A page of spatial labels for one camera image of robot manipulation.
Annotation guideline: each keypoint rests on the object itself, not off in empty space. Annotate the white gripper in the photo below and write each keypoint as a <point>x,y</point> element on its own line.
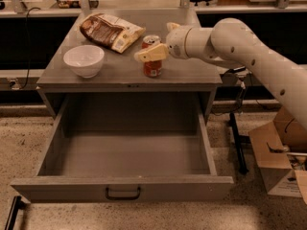
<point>177,42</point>

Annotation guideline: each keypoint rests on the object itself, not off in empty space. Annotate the red coke can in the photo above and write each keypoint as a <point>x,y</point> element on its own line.
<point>151,69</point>

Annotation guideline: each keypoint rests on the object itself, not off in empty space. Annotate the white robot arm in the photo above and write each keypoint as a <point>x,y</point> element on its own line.
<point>231,44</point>

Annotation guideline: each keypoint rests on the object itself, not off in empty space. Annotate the grey open top drawer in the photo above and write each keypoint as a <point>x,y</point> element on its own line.
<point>155,141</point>

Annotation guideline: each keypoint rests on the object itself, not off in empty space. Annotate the brown chip bag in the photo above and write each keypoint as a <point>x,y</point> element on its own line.
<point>110,31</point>

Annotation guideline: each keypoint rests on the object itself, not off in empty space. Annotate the grey cabinet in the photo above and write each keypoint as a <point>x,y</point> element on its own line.
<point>121,73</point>

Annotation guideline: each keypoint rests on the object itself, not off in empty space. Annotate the black power adapter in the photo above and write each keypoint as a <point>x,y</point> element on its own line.
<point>237,70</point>

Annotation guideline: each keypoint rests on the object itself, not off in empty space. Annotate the white ceramic bowl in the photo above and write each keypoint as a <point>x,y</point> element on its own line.
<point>85,61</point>

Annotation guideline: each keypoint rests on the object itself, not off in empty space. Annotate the black stand pole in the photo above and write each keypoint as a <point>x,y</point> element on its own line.
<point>237,140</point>

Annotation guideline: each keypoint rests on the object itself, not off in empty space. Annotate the cardboard box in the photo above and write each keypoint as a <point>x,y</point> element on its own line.
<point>280,150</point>

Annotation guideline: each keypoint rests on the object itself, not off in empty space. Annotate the black bar bottom left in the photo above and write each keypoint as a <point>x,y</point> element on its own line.
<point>17,205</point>

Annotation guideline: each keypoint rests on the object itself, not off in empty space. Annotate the black drawer handle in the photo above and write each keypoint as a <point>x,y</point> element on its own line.
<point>122,195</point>

